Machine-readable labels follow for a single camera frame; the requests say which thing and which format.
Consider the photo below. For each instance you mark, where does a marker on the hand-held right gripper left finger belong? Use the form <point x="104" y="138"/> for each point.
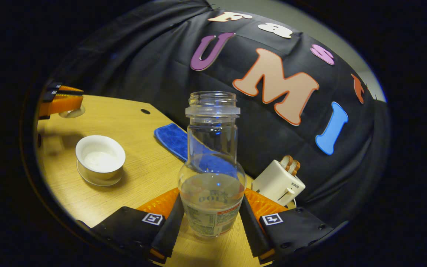
<point x="169" y="230"/>

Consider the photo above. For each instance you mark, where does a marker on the white toaster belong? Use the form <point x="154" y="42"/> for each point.
<point x="276" y="183"/>

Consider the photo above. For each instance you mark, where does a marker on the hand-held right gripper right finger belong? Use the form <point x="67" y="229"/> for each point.
<point x="252" y="230"/>

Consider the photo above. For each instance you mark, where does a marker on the cream ceramic teacup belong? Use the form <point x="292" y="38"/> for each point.
<point x="100" y="155"/>

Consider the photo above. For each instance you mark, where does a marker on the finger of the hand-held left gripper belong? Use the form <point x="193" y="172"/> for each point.
<point x="65" y="89"/>
<point x="59" y="104"/>

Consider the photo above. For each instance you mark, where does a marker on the toast slice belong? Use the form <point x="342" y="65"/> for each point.
<point x="287" y="162"/>
<point x="295" y="167"/>

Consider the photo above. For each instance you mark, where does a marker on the folded blue towel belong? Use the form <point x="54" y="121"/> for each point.
<point x="172" y="141"/>

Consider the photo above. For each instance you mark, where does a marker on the clear plastic water bottle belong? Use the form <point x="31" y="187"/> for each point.
<point x="211" y="193"/>

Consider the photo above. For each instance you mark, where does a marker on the black backdrop cloth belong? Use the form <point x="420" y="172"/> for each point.
<point x="143" y="66"/>

